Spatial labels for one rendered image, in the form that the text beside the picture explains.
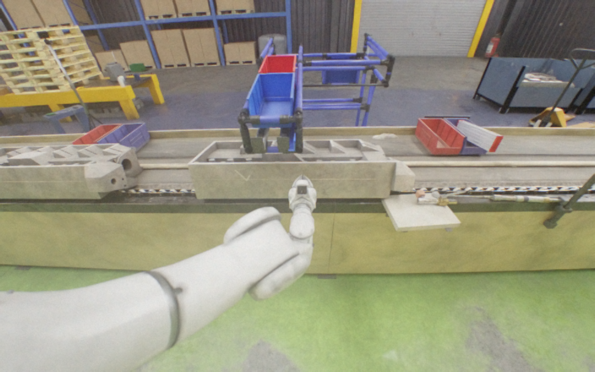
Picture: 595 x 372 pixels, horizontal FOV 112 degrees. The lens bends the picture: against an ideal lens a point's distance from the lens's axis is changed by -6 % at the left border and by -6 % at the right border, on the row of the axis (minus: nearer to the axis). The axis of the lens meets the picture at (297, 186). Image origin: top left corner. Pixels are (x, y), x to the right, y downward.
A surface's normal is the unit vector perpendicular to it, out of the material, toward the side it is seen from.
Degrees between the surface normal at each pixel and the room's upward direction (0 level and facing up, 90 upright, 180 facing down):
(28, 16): 90
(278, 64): 94
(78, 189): 80
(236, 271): 31
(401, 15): 90
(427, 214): 0
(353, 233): 90
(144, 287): 40
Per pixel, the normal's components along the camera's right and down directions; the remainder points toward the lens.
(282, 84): -0.02, 0.67
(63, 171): -0.03, 0.48
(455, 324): -0.03, -0.78
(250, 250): 0.27, -0.54
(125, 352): 0.90, 0.08
